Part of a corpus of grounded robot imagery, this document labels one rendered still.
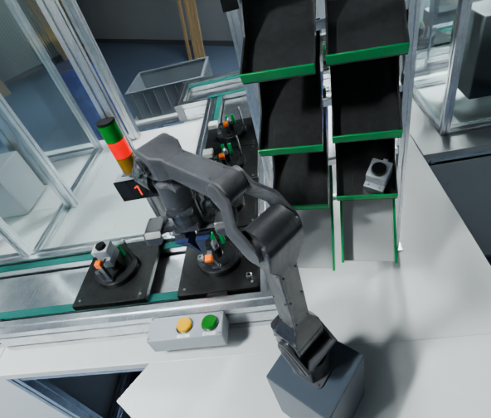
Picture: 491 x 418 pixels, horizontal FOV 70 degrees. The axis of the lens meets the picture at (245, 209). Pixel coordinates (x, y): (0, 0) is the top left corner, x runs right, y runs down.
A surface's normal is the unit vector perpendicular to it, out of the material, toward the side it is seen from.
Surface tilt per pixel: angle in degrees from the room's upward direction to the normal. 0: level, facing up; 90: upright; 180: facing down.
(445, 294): 0
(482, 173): 90
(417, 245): 0
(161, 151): 7
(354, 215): 45
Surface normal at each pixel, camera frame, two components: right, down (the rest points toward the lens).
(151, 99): -0.02, 0.68
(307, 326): 0.62, 0.22
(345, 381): -0.22, -0.72
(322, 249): -0.29, -0.02
